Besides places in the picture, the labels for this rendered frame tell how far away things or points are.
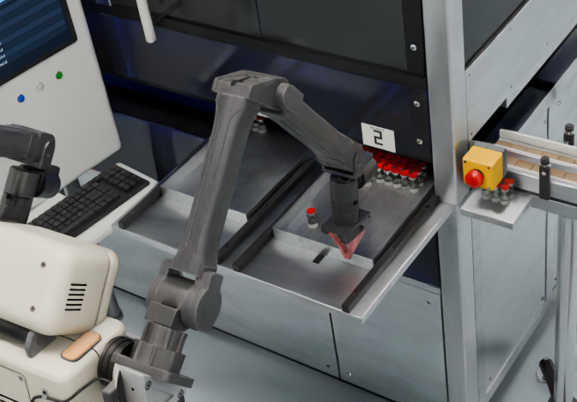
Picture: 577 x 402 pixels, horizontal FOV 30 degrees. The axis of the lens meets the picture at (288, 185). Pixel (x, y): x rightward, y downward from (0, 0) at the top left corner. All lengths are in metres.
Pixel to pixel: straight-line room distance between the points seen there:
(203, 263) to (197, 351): 1.71
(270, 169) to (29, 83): 0.63
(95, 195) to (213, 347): 0.87
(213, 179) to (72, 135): 1.12
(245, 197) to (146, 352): 0.89
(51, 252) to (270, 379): 1.69
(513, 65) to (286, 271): 0.72
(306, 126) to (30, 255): 0.56
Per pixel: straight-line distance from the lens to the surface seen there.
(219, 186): 1.77
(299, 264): 2.37
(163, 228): 2.55
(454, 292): 2.66
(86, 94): 2.84
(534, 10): 2.62
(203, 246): 1.77
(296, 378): 3.33
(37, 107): 2.76
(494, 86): 2.49
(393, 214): 2.46
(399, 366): 2.98
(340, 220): 2.25
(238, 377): 3.37
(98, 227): 2.73
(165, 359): 1.76
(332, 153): 2.10
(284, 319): 3.14
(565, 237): 2.59
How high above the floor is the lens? 2.45
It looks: 37 degrees down
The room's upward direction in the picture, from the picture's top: 10 degrees counter-clockwise
